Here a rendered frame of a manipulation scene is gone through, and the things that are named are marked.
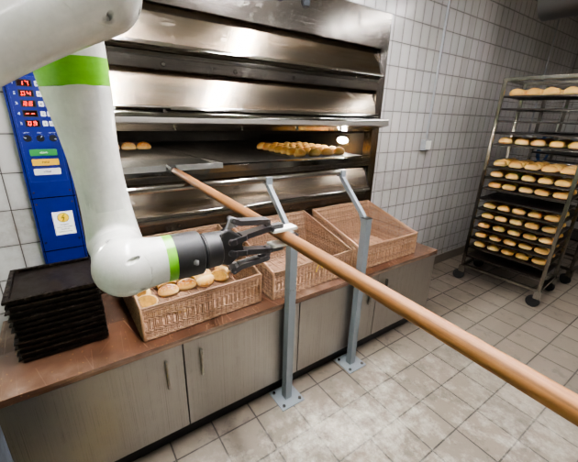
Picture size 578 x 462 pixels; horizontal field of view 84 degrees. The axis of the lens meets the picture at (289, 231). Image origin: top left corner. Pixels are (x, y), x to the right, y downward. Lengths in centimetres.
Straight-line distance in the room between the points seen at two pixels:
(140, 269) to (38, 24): 36
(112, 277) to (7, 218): 116
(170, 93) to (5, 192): 80
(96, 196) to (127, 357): 84
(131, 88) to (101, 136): 103
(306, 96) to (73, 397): 185
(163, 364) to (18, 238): 81
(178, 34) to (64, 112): 116
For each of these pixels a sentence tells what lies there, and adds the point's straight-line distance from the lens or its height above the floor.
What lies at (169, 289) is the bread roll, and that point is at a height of 63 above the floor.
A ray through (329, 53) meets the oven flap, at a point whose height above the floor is 181.
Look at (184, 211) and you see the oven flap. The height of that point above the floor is 95.
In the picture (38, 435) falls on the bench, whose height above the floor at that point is 38.
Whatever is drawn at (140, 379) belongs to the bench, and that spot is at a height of 45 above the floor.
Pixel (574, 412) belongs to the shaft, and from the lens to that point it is 49.
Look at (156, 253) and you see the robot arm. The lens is 64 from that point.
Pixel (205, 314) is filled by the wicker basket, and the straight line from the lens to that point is 152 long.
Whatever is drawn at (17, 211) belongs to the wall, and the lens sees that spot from 174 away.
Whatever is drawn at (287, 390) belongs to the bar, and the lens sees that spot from 192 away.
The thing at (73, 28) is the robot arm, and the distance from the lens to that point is 53.
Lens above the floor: 145
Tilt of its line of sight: 20 degrees down
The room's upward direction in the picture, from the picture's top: 2 degrees clockwise
